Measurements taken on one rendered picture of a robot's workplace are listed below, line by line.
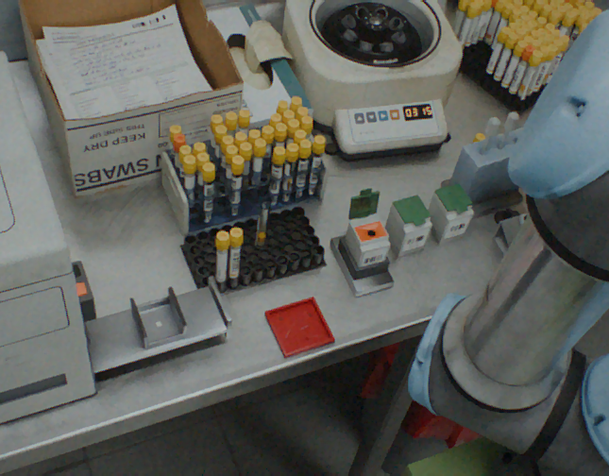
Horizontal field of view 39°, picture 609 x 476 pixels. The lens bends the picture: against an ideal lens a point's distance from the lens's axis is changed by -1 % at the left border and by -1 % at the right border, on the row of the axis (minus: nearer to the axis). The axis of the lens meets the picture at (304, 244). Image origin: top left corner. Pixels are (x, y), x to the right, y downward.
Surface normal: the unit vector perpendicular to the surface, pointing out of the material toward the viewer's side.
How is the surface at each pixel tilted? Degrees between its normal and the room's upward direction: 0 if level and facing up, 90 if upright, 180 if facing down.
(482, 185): 90
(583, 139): 66
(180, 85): 2
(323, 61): 0
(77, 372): 90
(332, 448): 0
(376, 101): 90
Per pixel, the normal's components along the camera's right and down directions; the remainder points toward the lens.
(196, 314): 0.11, -0.59
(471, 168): -0.89, 0.29
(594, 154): -0.43, 0.49
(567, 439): -0.30, 0.26
